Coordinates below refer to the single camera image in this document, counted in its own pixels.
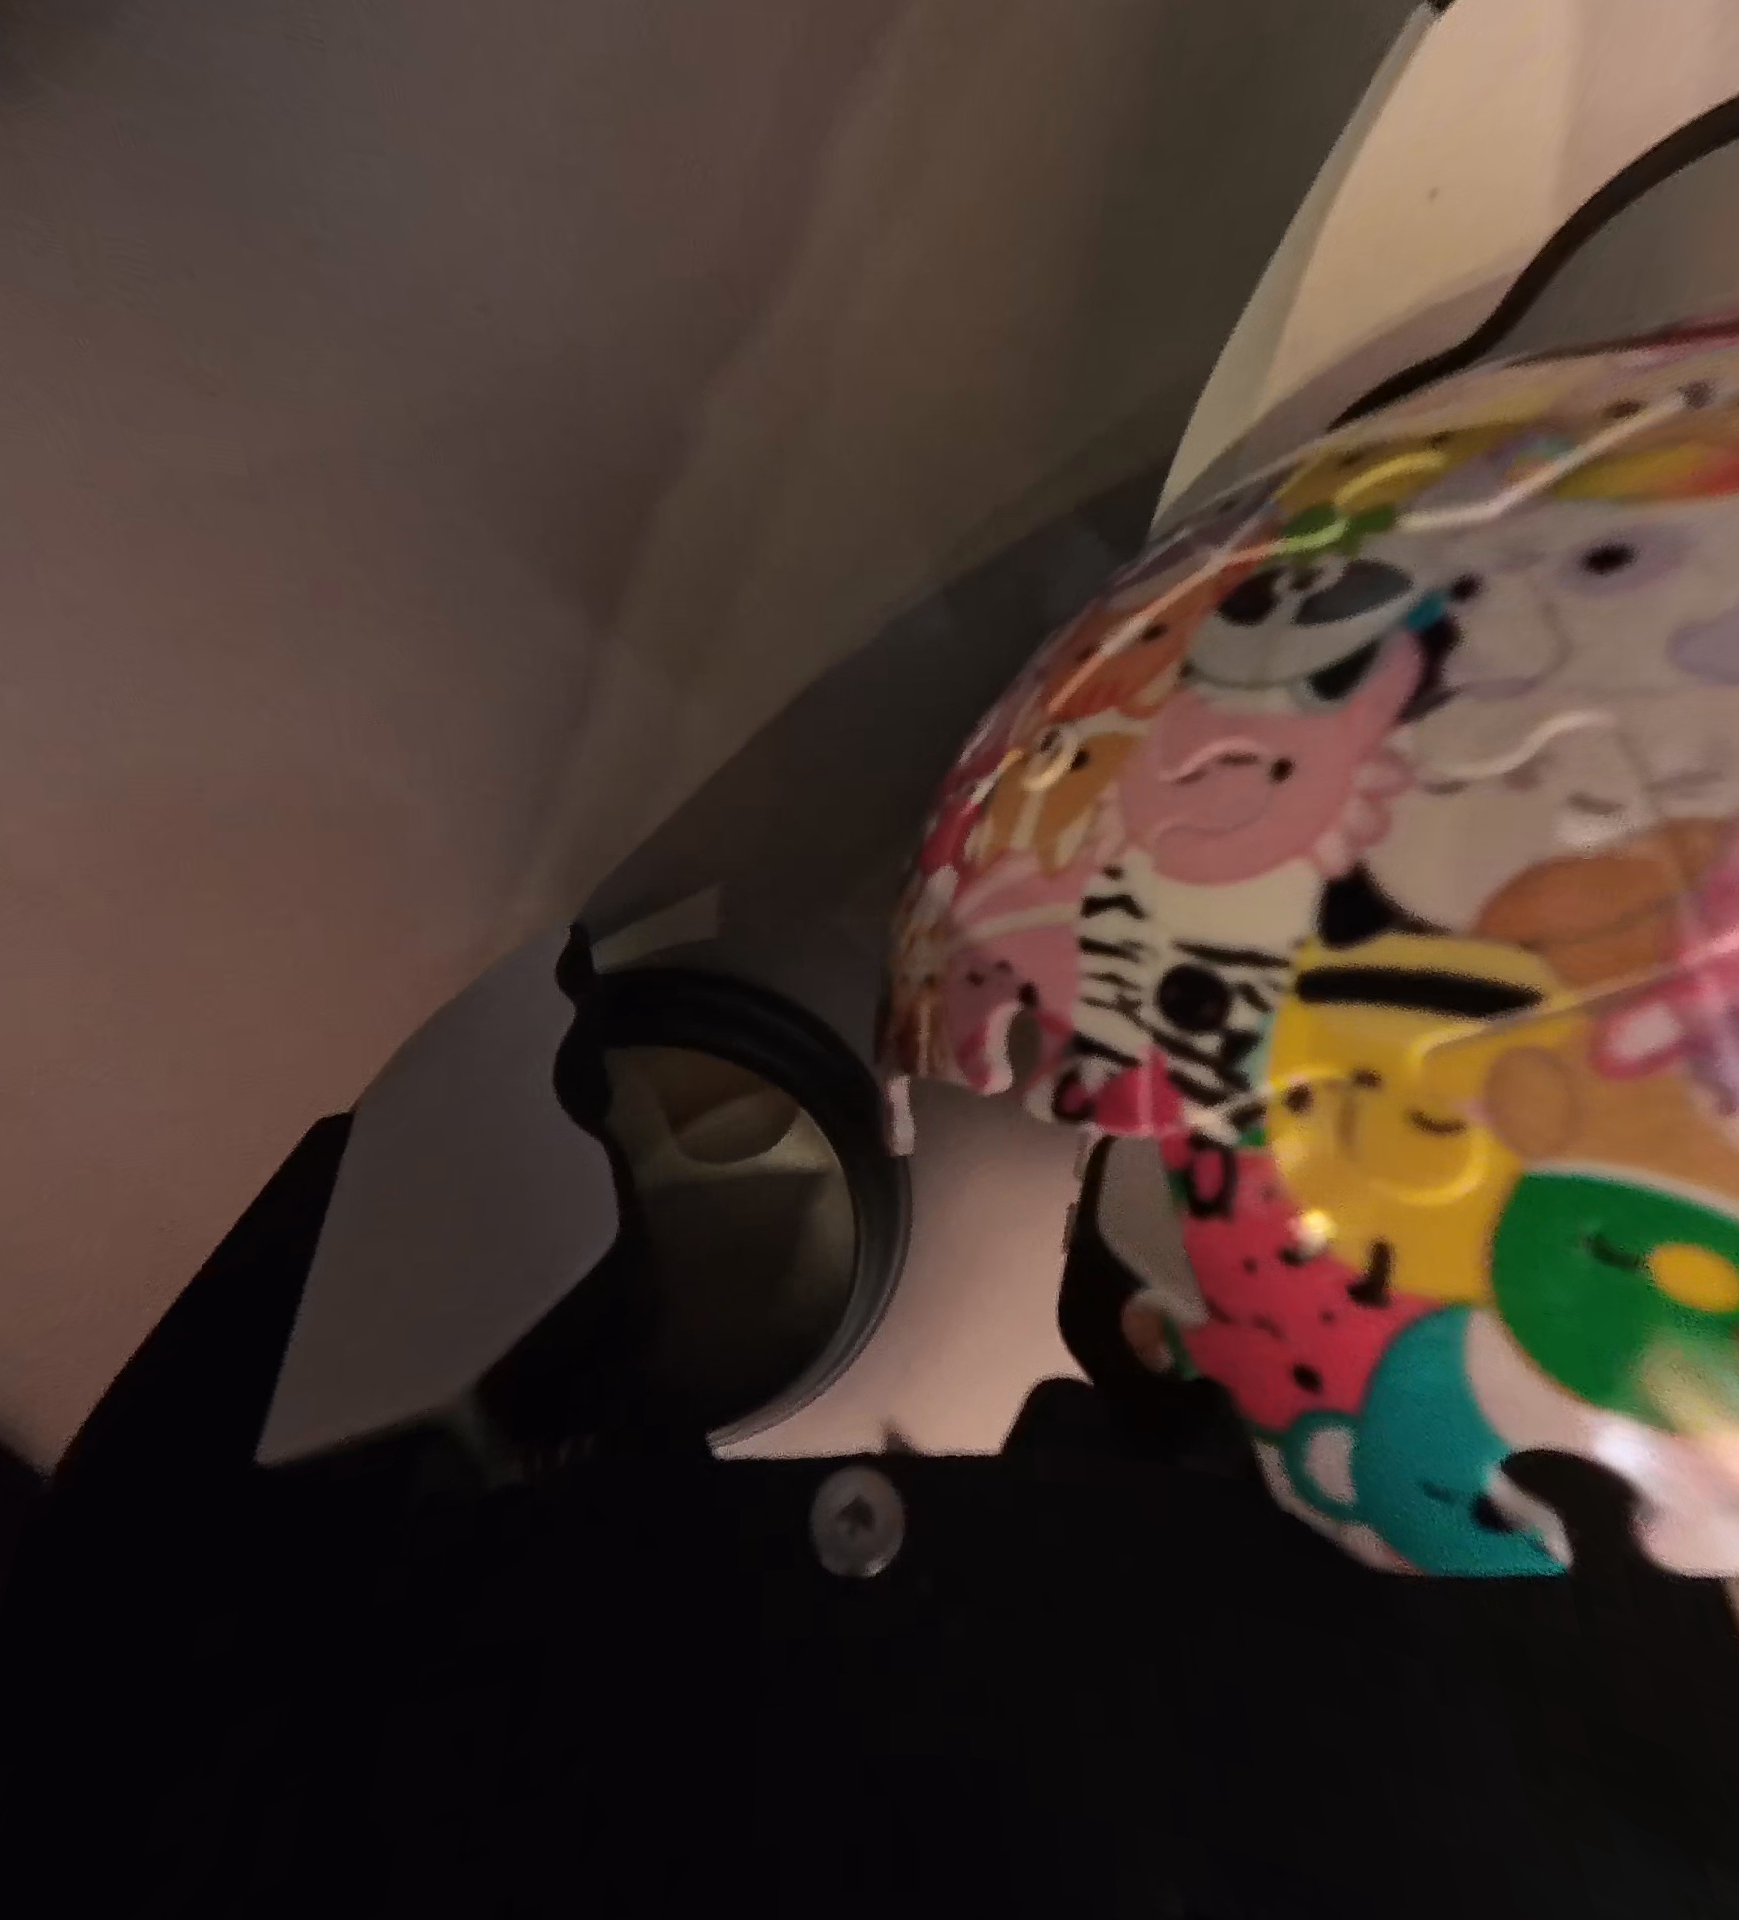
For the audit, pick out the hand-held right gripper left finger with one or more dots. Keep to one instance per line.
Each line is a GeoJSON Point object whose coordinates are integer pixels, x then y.
{"type": "Point", "coordinates": [433, 1201]}

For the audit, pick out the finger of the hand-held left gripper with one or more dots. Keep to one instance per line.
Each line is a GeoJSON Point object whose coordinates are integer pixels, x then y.
{"type": "Point", "coordinates": [1484, 120]}

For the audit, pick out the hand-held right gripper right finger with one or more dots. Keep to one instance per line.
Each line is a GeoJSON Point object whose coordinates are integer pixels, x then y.
{"type": "Point", "coordinates": [1139, 1244]}

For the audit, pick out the colourful cartoon puzzle ball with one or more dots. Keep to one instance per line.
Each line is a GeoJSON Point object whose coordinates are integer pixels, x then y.
{"type": "Point", "coordinates": [1409, 974]}

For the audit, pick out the black round ball stand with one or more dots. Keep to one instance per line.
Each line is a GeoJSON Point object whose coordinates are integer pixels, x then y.
{"type": "Point", "coordinates": [750, 1274]}

